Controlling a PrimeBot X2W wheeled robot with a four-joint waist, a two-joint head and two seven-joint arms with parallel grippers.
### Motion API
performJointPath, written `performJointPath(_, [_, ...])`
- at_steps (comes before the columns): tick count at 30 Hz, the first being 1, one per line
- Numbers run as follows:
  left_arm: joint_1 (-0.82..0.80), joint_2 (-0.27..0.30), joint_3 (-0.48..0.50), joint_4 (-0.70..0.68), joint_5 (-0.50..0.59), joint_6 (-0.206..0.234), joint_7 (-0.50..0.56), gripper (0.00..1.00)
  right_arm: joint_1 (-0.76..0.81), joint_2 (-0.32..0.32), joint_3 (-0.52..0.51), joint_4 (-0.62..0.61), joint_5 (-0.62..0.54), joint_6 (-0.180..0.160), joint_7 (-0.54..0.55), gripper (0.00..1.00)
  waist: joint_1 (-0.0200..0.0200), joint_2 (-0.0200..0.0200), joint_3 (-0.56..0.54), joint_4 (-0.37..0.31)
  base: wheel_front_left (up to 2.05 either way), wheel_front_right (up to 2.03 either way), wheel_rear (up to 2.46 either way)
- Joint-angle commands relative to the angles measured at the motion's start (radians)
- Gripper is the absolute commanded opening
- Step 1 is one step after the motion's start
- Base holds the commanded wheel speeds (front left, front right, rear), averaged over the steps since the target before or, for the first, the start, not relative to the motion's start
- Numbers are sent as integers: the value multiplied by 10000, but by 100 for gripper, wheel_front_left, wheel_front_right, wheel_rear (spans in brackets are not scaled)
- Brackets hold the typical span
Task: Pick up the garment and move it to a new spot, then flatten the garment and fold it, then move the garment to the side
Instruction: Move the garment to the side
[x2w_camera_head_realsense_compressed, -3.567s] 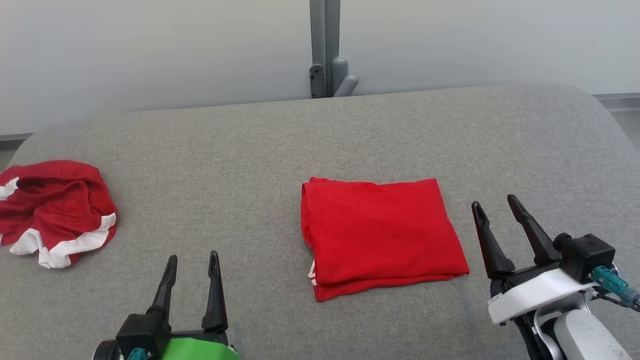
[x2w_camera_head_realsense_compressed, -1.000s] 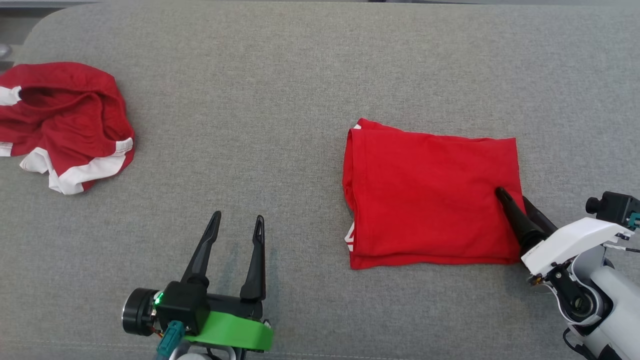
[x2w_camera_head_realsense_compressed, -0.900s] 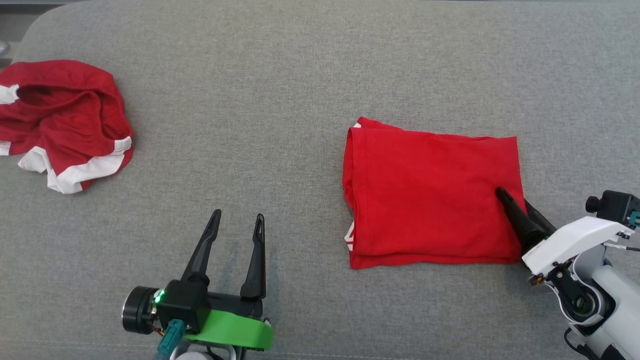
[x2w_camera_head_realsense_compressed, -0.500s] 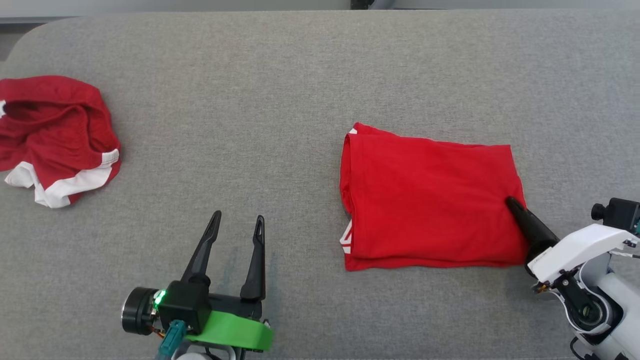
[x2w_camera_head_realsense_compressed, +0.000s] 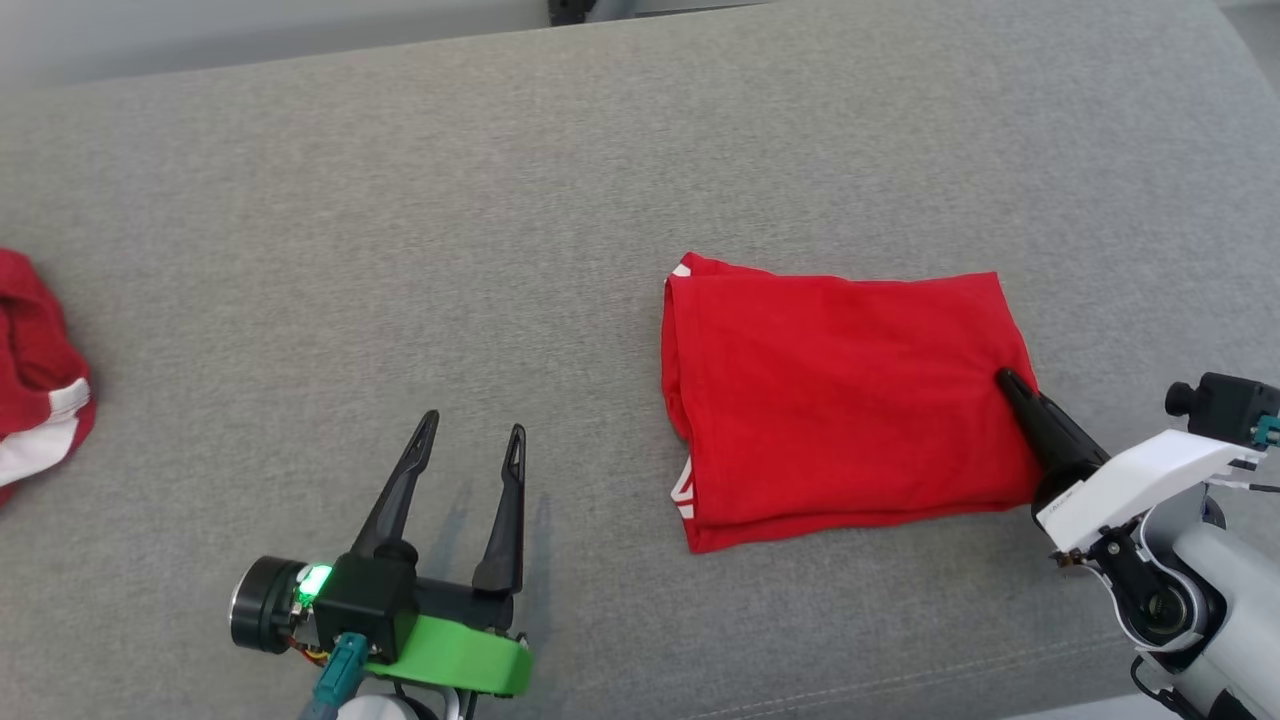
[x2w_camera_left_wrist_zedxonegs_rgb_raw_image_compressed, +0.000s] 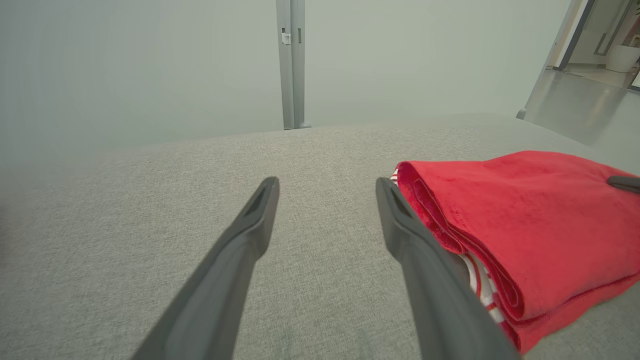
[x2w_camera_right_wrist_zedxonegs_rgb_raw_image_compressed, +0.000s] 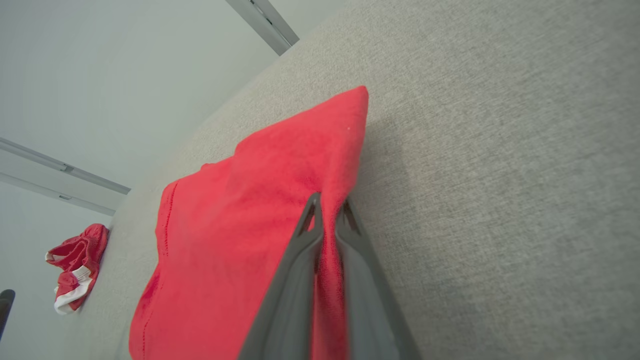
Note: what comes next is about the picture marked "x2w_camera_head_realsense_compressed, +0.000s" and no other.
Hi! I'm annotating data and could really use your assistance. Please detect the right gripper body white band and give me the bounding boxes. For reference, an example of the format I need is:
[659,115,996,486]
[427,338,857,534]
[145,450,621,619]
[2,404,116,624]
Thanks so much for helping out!
[1035,430,1264,653]

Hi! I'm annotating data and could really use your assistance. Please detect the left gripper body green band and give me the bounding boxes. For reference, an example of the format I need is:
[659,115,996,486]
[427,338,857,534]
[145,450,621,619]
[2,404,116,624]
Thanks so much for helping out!
[365,578,534,699]

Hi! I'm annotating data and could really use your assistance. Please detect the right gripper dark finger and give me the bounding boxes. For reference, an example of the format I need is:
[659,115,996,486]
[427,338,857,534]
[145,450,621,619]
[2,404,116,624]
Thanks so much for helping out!
[996,367,1112,512]

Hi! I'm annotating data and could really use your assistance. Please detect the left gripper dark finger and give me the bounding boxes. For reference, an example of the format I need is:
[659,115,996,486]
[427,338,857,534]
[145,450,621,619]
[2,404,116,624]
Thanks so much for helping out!
[350,409,442,564]
[472,424,529,598]

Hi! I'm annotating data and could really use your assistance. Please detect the red Bulls jersey white sleeves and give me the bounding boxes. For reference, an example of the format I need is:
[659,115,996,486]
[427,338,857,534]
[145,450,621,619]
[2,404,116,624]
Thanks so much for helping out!
[660,252,1046,554]

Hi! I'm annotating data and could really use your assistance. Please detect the red Bulls shorts white stripes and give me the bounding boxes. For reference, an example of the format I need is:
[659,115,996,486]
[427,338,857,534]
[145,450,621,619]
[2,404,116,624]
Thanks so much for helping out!
[0,248,98,506]

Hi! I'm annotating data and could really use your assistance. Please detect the grey fabric sofa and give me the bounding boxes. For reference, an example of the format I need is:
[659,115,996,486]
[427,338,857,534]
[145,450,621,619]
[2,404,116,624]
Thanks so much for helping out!
[0,0,1280,720]

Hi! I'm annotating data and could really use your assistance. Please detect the teal left camera cable plug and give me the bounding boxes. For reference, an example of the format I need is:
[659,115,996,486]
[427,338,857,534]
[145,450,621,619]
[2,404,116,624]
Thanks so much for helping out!
[300,632,386,720]

